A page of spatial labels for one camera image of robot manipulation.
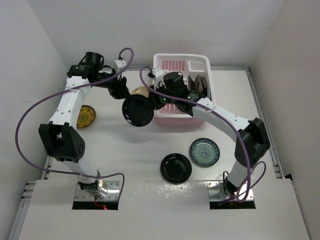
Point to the blue white floral plate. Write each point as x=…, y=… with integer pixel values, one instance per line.
x=204, y=86

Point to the pink plastic dish rack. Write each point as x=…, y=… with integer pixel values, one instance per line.
x=190, y=65

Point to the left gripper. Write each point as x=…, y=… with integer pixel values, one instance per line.
x=118, y=90

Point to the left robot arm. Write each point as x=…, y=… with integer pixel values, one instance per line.
x=60, y=137

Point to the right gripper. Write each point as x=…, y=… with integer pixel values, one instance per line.
x=156, y=103

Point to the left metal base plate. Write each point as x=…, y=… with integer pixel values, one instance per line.
x=110, y=191

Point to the teal patterned plate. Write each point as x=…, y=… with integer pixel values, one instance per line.
x=204, y=152

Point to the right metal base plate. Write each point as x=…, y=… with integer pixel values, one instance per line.
x=216, y=193

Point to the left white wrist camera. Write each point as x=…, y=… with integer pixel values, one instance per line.
x=120, y=65

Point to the beige floral small plate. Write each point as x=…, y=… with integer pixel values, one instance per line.
x=141, y=90

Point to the black glossy plate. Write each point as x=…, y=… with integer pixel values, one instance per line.
x=175, y=168
x=137, y=110

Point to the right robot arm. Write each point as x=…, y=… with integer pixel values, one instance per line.
x=250, y=137

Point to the yellow patterned small plate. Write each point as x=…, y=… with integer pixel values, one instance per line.
x=86, y=117

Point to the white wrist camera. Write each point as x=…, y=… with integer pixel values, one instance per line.
x=120, y=65
x=158, y=77

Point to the metal base plate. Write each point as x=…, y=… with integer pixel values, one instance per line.
x=110, y=191
x=216, y=193

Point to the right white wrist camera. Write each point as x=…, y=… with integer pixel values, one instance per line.
x=158, y=77

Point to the cream plate dark patterned rim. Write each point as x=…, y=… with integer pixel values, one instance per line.
x=200, y=84

